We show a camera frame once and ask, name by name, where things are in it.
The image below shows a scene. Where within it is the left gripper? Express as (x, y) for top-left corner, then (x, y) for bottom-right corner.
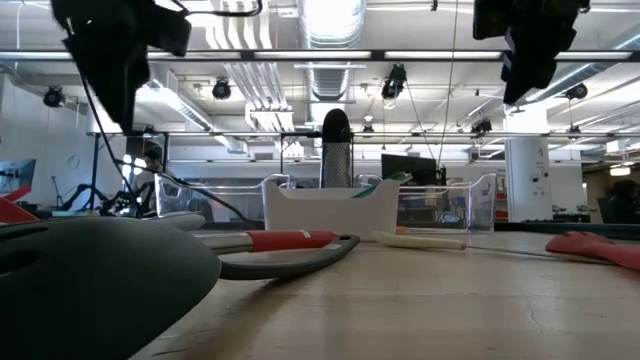
(49, 0), (194, 136)

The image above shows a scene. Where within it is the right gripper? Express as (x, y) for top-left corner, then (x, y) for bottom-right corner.
(472, 0), (591, 106)

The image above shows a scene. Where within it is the green-handled cutlery piece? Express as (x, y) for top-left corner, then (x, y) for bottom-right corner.
(351, 173), (409, 200)

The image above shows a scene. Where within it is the red slotted spoon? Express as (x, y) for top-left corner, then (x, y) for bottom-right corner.
(544, 230), (640, 272)

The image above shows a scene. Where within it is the black slotted spoon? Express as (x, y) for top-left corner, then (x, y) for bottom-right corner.
(0, 215), (362, 360)

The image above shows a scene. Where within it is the person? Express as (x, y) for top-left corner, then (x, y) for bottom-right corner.
(132, 148), (169, 204)
(602, 178), (640, 225)

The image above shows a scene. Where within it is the black pole stand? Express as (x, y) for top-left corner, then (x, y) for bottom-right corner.
(89, 133), (100, 211)

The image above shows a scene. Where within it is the white building column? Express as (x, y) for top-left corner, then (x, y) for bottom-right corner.
(503, 104), (554, 224)

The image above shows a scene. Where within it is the black computer monitor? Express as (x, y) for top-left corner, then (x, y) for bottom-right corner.
(380, 153), (440, 187)

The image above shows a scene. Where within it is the white plastic bin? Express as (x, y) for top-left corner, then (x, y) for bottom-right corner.
(259, 178), (401, 240)

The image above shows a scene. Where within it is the silver ceiling air duct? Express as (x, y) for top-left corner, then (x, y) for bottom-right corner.
(298, 0), (367, 104)
(524, 29), (640, 104)

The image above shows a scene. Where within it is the thin hanging cord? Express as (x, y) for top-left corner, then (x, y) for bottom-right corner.
(437, 0), (459, 169)

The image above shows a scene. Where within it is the wall screen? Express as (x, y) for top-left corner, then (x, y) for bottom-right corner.
(0, 158), (37, 194)

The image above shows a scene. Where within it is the cream-handled knife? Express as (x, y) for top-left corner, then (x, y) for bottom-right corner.
(372, 230), (619, 266)

